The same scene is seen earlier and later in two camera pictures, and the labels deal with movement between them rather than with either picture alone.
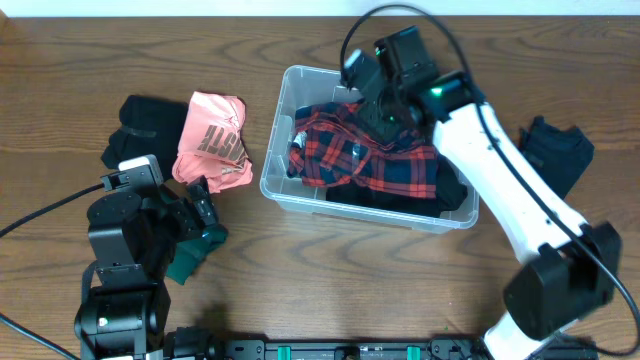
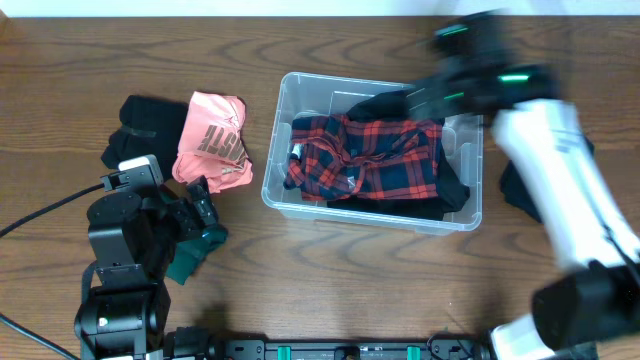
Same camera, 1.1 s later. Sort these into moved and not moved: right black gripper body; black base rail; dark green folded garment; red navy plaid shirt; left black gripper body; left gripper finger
Moved: red navy plaid shirt; right black gripper body
Not moved: left gripper finger; dark green folded garment; left black gripper body; black base rail
